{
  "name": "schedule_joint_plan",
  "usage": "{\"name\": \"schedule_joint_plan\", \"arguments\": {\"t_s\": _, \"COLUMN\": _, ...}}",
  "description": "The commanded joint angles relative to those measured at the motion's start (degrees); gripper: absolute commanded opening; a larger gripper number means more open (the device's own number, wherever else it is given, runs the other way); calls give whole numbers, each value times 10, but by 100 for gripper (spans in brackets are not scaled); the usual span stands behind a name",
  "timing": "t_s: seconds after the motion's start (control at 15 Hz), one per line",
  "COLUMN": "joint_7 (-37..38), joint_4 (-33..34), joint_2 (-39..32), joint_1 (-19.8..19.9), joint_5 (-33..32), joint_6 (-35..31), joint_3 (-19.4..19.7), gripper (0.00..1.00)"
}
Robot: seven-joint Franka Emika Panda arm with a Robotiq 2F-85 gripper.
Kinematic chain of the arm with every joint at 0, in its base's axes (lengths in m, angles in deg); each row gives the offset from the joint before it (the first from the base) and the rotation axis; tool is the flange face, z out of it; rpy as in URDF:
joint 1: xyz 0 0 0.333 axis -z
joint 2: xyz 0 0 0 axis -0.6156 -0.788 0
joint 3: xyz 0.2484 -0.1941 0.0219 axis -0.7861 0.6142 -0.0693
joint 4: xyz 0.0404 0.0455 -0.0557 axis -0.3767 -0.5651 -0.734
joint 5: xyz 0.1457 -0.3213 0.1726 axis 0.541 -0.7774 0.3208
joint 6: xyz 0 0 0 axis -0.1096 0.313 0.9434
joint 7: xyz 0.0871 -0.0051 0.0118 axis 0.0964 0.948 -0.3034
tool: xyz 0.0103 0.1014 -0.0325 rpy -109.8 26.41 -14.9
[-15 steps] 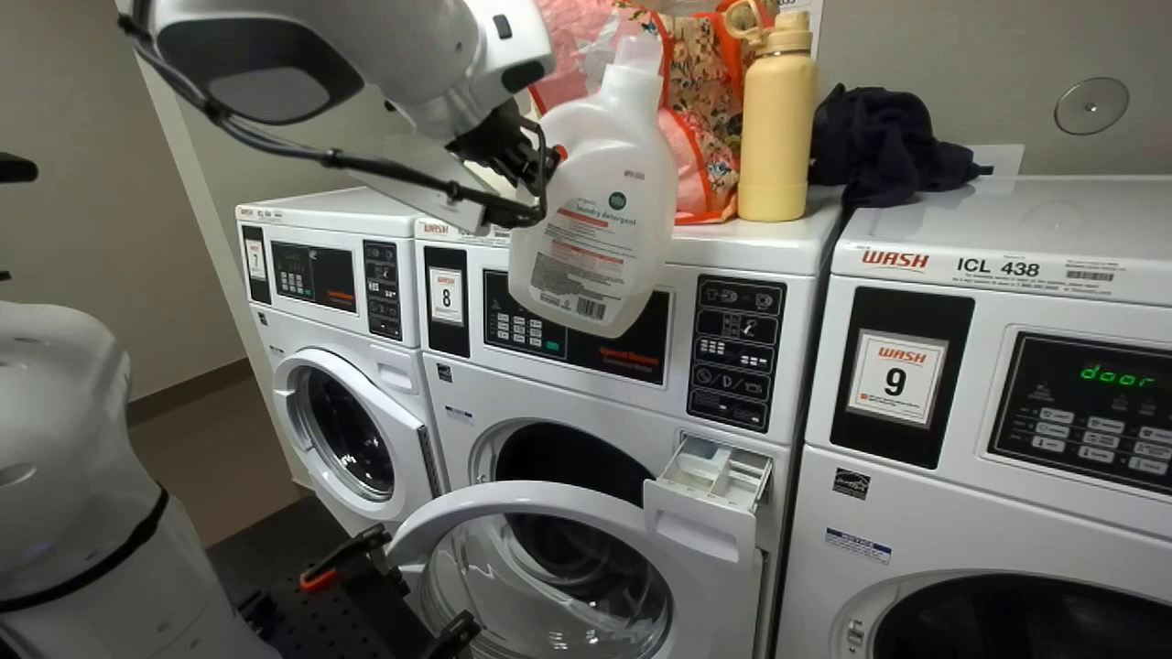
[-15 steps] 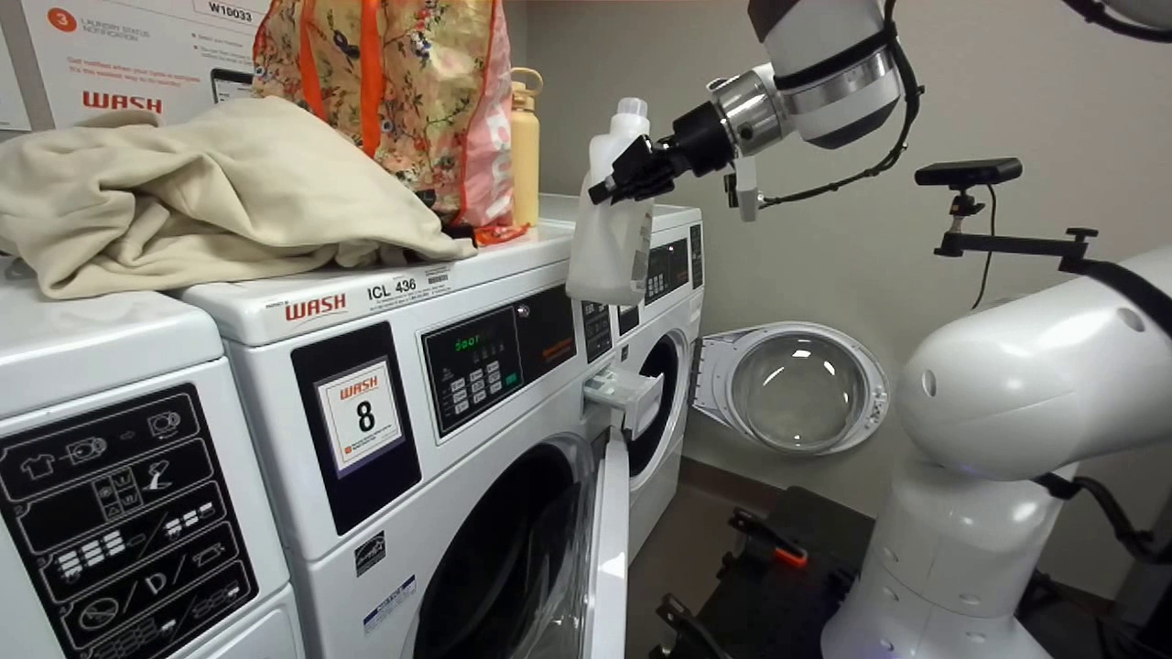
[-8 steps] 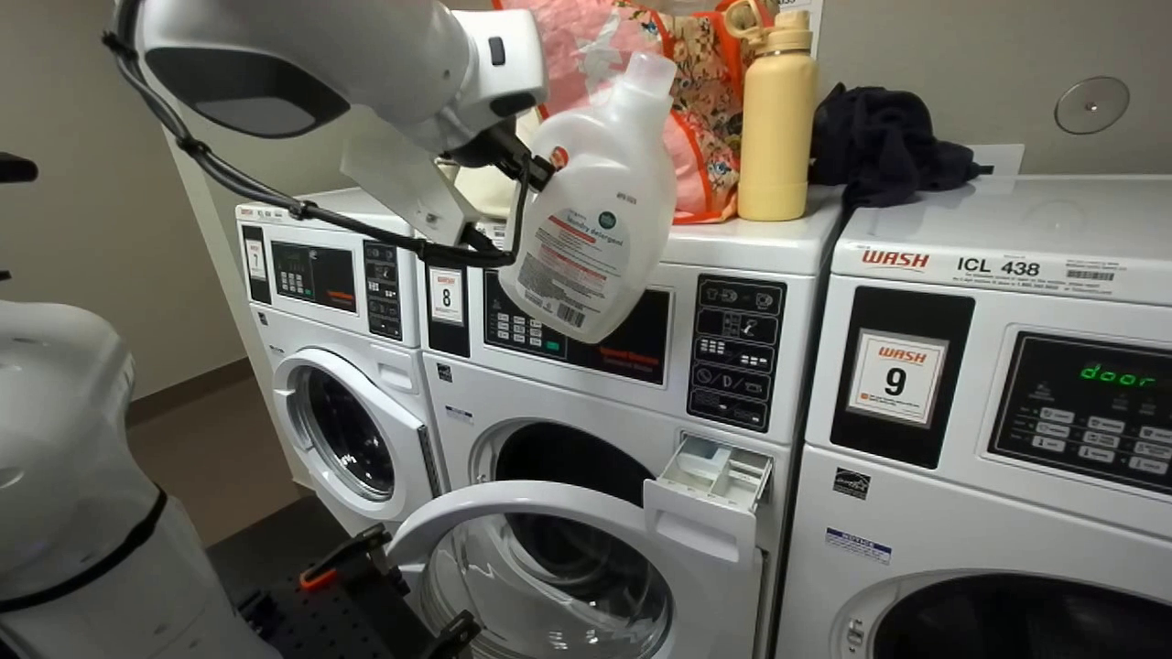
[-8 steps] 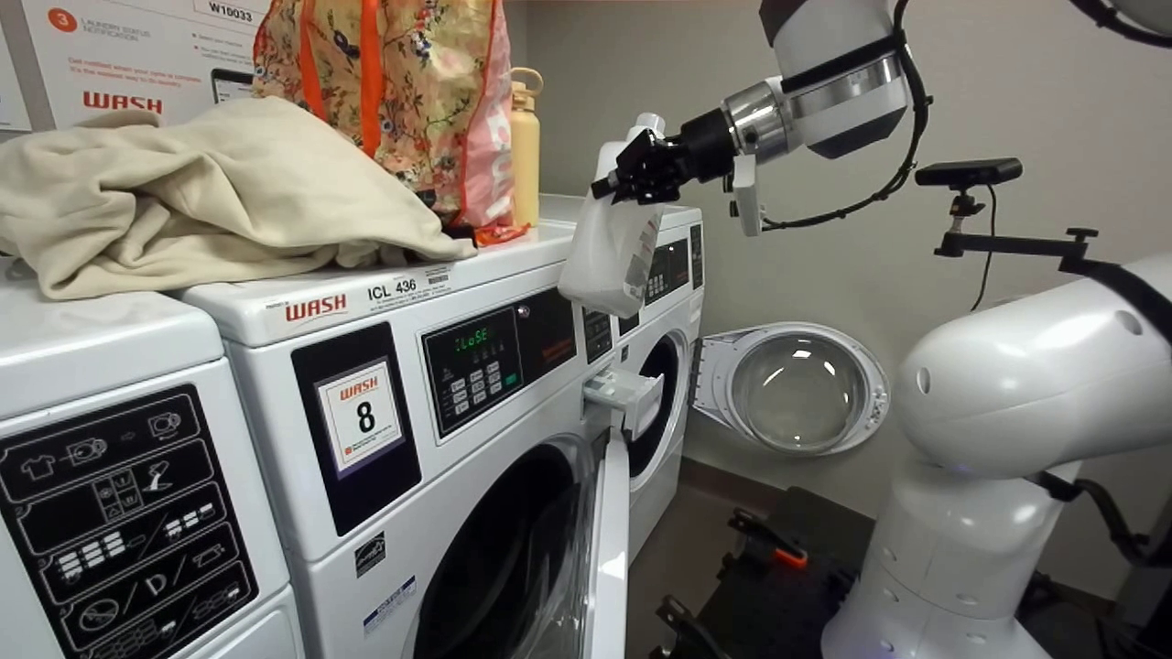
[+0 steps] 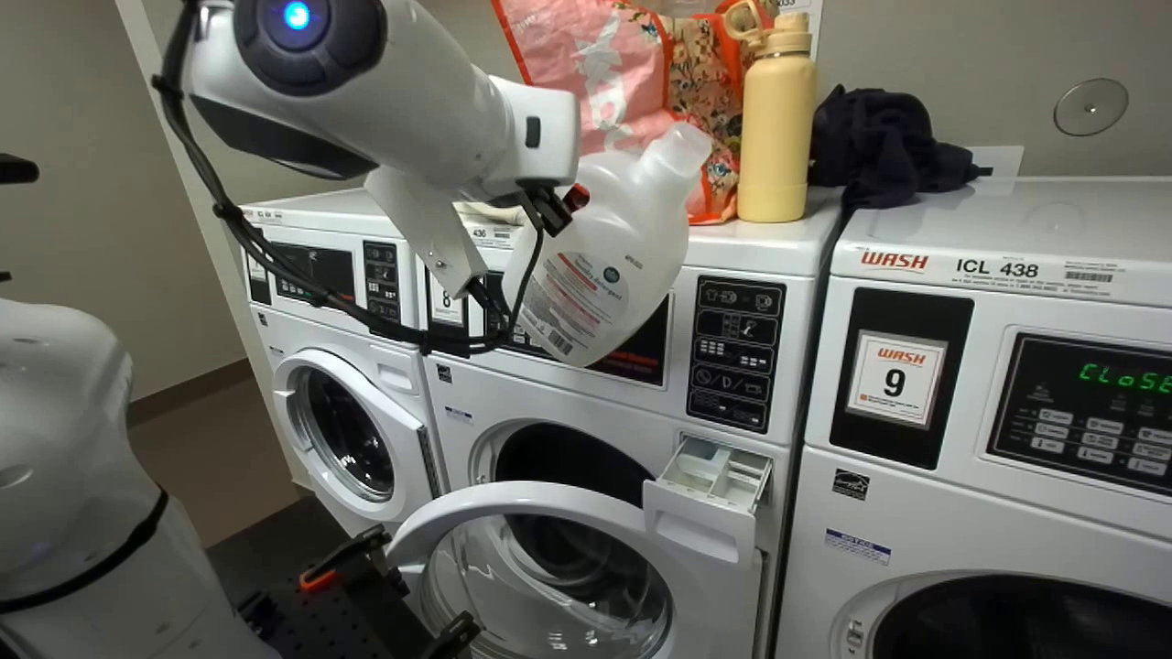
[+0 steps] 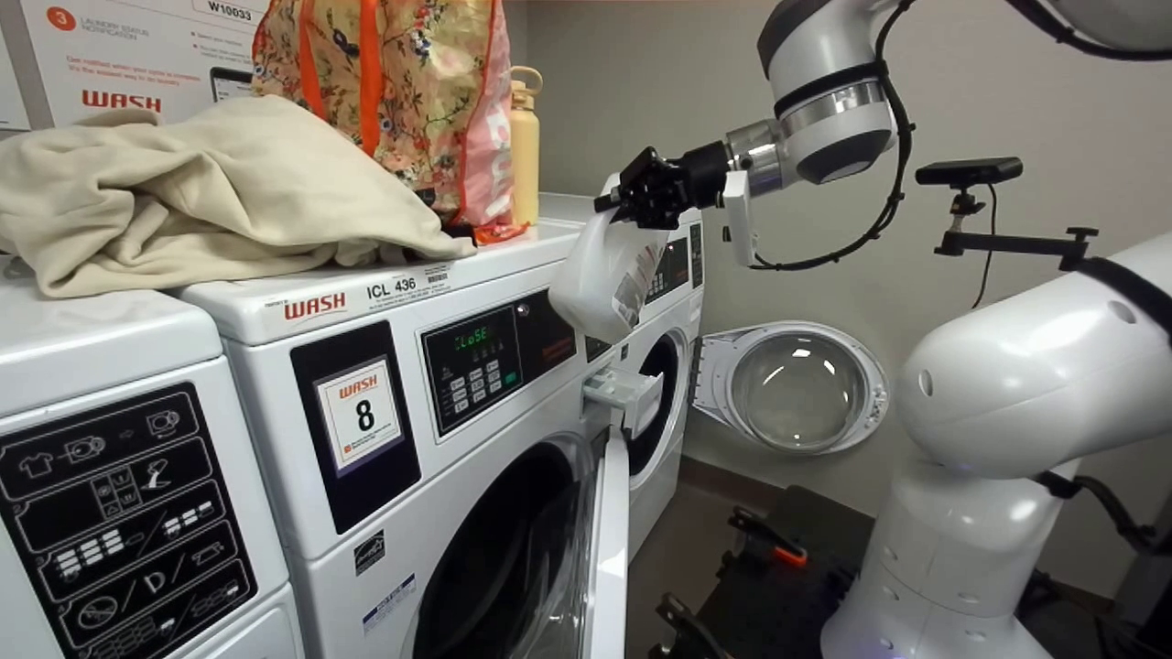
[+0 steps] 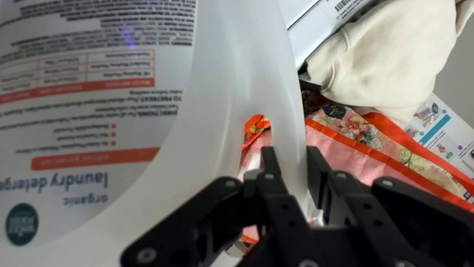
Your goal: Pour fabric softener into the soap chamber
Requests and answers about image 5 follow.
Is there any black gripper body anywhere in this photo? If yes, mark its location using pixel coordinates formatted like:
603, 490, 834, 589
515, 179, 597, 242

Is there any white laundry detergent bottle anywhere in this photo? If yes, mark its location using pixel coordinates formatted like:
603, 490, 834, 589
507, 119, 718, 374

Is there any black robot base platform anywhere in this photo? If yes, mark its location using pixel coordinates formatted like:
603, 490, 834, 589
207, 490, 486, 659

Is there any white soap drawer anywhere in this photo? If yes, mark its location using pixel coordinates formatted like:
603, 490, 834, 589
642, 435, 778, 567

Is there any pink floral tote bag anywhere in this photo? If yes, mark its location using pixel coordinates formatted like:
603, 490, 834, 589
490, 0, 784, 230

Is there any white washing machine number 8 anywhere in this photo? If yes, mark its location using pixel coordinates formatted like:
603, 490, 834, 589
412, 196, 845, 659

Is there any yellow water bottle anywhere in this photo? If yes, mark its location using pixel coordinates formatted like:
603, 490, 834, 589
736, 8, 819, 226

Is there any white washing machine number 7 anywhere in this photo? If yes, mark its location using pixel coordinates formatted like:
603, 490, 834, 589
232, 179, 448, 541

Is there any washer 8 round door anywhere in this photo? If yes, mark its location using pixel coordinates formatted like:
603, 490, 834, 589
380, 477, 677, 659

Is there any dark navy garment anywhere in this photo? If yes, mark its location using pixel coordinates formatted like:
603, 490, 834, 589
805, 84, 995, 213

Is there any washer 7 round door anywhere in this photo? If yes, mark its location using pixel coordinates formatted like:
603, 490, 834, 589
269, 345, 441, 531

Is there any number 9 card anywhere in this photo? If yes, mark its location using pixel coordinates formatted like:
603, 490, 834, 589
845, 324, 954, 427

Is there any black orange clamp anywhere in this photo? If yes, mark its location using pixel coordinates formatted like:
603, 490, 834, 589
292, 523, 415, 600

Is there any white washing machine number 9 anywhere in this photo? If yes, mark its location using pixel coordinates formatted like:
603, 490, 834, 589
772, 171, 1172, 659

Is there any white wall outlet plate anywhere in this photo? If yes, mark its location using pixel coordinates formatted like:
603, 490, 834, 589
968, 141, 1025, 196

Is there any round wall plate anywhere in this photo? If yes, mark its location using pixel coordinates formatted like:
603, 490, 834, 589
1050, 73, 1133, 140

